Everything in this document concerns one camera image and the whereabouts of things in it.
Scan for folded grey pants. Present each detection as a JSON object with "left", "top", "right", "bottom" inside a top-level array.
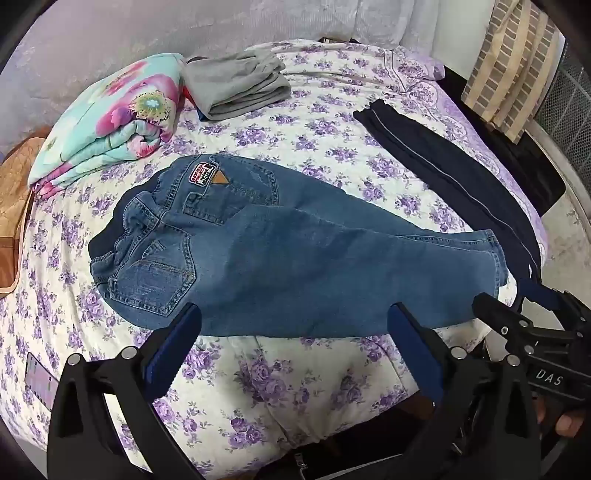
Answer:
[{"left": 182, "top": 50, "right": 291, "bottom": 122}]

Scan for purple floral bedspread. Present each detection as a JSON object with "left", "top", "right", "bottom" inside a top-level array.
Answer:
[{"left": 0, "top": 39, "right": 550, "bottom": 480}]

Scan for person's right hand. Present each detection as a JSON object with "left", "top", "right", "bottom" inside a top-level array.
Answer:
[{"left": 537, "top": 405, "right": 584, "bottom": 439}]

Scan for person's dark zip jacket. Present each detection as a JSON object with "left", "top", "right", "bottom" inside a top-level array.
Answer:
[{"left": 203, "top": 406, "right": 419, "bottom": 480}]

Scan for white textured cloth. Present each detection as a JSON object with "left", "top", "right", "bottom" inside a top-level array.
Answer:
[{"left": 318, "top": 0, "right": 497, "bottom": 49}]

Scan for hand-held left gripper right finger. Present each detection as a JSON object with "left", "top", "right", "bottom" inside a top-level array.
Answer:
[{"left": 388, "top": 301, "right": 542, "bottom": 480}]

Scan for dark navy striped pants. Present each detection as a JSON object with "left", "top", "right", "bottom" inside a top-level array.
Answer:
[{"left": 353, "top": 98, "right": 543, "bottom": 284}]

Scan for blue denim jeans pants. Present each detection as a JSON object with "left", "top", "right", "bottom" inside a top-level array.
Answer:
[{"left": 89, "top": 154, "right": 510, "bottom": 340}]

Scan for folded floral turquoise blanket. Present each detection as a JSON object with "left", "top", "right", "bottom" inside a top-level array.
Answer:
[{"left": 28, "top": 53, "right": 188, "bottom": 200}]

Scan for smartphone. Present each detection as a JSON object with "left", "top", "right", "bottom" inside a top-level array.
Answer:
[{"left": 24, "top": 352, "right": 60, "bottom": 411}]

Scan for brown quilted cloth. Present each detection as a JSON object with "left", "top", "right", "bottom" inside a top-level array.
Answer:
[{"left": 0, "top": 124, "right": 51, "bottom": 296}]

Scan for grey mesh panel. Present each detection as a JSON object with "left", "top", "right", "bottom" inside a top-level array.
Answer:
[{"left": 536, "top": 55, "right": 591, "bottom": 178}]

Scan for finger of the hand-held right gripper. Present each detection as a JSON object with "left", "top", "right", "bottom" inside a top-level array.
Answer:
[
  {"left": 472, "top": 292, "right": 539, "bottom": 344},
  {"left": 521, "top": 277, "right": 591, "bottom": 335}
]

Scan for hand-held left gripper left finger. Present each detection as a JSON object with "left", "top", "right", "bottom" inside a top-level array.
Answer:
[{"left": 46, "top": 302, "right": 205, "bottom": 480}]

